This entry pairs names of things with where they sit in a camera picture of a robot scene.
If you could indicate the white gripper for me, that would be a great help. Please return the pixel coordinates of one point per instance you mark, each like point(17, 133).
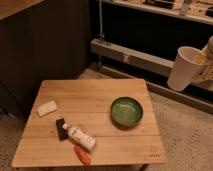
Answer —
point(203, 58)

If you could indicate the white ceramic cup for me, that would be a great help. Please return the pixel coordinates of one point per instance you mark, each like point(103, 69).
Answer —
point(185, 68)

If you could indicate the green ceramic bowl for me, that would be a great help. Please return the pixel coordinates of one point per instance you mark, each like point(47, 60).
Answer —
point(126, 111)

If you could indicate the metal shelf rack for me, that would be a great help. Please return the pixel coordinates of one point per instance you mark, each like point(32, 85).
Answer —
point(121, 62)

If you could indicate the wooden folding table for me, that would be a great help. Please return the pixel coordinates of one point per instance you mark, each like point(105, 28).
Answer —
point(86, 104)

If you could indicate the white lotion bottle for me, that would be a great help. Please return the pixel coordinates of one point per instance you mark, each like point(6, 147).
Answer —
point(83, 139)

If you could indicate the orange red tube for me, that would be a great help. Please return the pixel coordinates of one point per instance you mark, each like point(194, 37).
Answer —
point(82, 155)

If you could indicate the black rectangular bar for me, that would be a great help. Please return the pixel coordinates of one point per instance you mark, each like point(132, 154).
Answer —
point(62, 134)

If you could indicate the white sponge block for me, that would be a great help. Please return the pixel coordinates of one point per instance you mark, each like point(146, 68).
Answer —
point(47, 108)

